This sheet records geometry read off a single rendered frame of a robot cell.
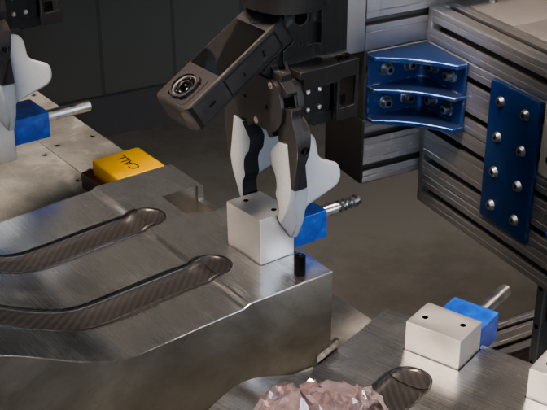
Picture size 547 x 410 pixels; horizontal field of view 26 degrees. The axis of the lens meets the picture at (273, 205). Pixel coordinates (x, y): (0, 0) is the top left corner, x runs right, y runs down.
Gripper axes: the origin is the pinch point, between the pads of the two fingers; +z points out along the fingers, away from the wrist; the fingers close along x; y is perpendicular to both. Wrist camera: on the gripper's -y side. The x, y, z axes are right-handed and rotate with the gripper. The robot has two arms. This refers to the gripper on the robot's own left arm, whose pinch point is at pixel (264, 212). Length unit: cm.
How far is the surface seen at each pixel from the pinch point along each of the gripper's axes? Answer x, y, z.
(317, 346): -7.0, 0.5, 10.2
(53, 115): 28.4, -5.9, -0.7
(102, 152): 42.4, 6.6, 12.3
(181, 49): 203, 117, 71
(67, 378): -7.0, -23.0, 3.5
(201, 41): 202, 123, 70
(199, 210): 12.8, 1.4, 5.7
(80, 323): 0.0, -18.3, 4.3
